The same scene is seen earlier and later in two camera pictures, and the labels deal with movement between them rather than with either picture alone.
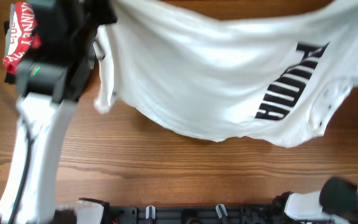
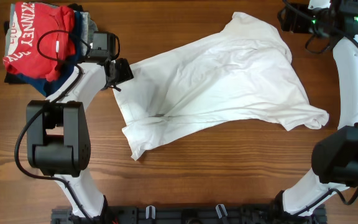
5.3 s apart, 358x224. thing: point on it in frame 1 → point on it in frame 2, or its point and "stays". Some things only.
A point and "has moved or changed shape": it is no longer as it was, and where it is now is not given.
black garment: (10, 76) stays
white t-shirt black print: (282, 81) has moved or changed shape
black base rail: (262, 214) stays
